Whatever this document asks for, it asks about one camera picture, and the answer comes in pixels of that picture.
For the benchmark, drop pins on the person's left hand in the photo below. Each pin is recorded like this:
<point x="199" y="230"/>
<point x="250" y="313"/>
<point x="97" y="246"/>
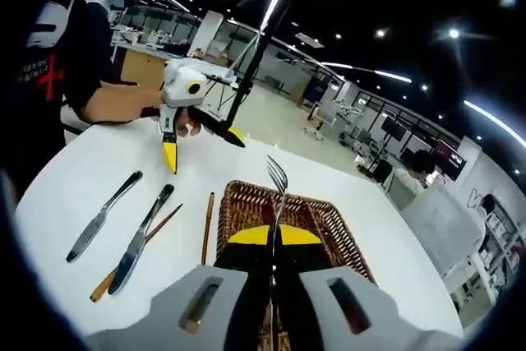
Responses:
<point x="187" y="125"/>

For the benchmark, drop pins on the person's black shirt torso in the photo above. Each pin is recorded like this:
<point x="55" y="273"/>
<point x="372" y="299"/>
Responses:
<point x="82" y="59"/>

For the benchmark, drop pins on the ceiling air conditioner vent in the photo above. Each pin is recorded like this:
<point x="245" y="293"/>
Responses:
<point x="310" y="40"/>

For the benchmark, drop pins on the blue standing banner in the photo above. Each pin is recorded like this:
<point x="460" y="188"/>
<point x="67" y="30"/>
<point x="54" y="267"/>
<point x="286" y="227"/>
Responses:
<point x="315" y="92"/>

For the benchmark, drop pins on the white desk partition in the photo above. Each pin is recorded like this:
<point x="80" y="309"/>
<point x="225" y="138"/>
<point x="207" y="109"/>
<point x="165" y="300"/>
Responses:
<point x="444" y="227"/>

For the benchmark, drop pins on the silver knife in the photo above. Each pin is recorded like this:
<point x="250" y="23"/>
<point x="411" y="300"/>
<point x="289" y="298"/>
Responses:
<point x="131" y="252"/>
<point x="92" y="229"/>

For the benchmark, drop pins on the black stand pole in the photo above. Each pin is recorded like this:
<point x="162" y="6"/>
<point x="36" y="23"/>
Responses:
<point x="255" y="67"/>

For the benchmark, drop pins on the red wall screen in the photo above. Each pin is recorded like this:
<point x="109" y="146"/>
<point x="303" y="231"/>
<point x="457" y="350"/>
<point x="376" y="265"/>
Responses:
<point x="452" y="160"/>

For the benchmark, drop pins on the white storage shelf with boxes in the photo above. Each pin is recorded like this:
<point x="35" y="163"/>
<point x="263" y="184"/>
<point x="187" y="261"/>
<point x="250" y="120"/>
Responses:
<point x="503" y="244"/>

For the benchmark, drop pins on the white chest device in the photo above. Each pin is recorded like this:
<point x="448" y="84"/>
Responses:
<point x="45" y="24"/>

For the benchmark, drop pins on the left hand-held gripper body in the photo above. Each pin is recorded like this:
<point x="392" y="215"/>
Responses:
<point x="181" y="84"/>

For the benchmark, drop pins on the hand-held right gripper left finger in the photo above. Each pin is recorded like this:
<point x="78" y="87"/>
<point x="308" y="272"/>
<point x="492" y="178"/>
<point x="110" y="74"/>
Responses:
<point x="172" y="318"/>

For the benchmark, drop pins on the brown wooden chopstick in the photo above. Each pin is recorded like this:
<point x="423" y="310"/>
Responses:
<point x="207" y="227"/>
<point x="100" y="288"/>

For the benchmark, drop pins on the black monitor on stand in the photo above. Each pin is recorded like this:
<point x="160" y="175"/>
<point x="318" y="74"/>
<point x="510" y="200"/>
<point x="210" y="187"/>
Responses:
<point x="392" y="129"/>

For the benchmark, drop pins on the curved ceiling light strip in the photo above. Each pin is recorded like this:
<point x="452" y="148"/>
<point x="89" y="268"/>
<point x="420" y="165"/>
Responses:
<point x="485" y="110"/>

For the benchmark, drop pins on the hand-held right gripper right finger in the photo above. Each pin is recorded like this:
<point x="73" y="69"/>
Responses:
<point x="320" y="318"/>

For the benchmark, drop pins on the wooden counter desk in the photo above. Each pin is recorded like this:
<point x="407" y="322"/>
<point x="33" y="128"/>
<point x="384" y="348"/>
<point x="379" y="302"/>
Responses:
<point x="139" y="65"/>

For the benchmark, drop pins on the brown wicker storage slot basket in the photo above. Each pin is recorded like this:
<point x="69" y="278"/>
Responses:
<point x="320" y="219"/>

